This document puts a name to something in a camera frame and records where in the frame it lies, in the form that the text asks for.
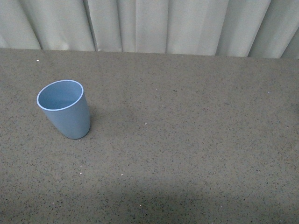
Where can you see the blue plastic cup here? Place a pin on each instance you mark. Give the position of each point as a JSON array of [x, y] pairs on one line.
[[64, 104]]

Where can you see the white pleated curtain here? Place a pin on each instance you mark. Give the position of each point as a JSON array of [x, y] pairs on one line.
[[254, 28]]

